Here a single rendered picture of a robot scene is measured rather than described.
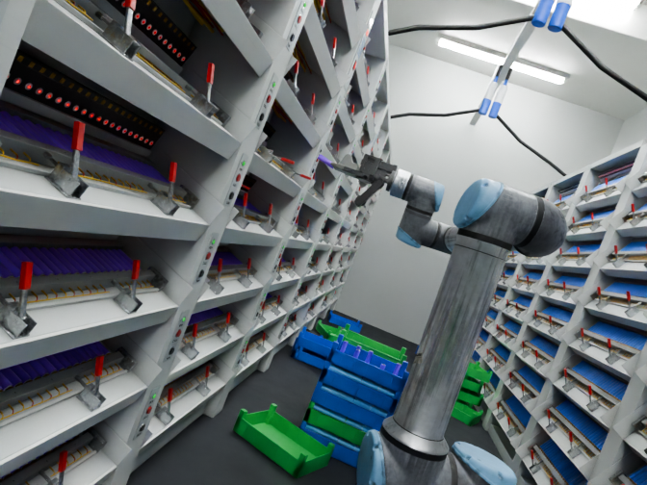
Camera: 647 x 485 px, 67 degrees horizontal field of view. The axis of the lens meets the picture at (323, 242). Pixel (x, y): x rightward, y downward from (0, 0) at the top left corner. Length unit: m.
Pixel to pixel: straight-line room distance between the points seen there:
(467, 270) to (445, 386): 0.24
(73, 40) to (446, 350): 0.84
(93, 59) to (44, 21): 0.08
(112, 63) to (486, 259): 0.76
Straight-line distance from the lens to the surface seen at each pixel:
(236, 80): 1.13
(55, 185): 0.69
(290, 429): 1.98
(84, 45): 0.63
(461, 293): 1.05
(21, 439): 0.90
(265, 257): 1.77
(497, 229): 1.06
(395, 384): 1.89
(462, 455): 1.20
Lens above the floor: 0.78
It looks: 2 degrees down
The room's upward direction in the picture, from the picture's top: 21 degrees clockwise
